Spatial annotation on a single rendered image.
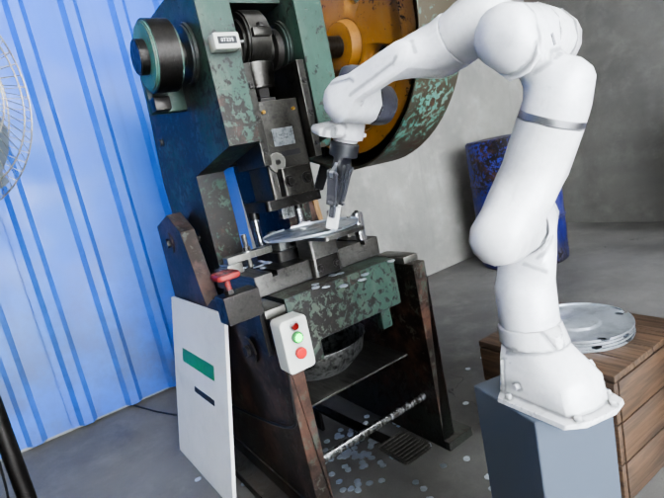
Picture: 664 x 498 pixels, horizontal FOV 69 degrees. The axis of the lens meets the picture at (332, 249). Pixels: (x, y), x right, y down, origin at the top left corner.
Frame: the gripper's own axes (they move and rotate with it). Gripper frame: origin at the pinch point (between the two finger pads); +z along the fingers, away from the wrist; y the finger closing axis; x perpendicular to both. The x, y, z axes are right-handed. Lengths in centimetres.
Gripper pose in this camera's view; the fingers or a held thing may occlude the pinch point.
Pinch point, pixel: (333, 216)
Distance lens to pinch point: 130.2
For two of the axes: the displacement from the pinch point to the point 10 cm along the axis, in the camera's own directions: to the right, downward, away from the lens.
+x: -9.0, -2.7, 3.4
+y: 4.1, -2.6, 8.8
